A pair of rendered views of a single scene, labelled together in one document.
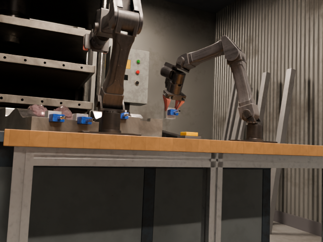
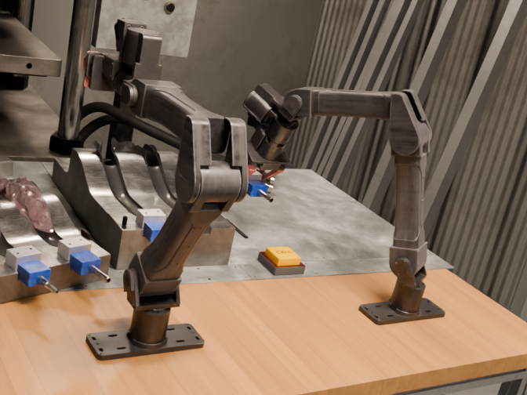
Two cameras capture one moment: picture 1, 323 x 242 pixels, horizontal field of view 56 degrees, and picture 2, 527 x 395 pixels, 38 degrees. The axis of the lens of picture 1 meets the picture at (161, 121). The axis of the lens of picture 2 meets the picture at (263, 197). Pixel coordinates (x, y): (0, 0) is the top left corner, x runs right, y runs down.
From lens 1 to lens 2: 0.80 m
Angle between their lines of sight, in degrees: 26
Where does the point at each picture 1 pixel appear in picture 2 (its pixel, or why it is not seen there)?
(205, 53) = (350, 107)
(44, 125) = (9, 288)
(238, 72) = (407, 178)
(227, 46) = (398, 121)
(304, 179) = (488, 210)
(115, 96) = (165, 283)
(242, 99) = (403, 233)
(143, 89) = (183, 23)
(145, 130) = (199, 251)
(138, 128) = not seen: hidden behind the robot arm
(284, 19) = not seen: outside the picture
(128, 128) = not seen: hidden behind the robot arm
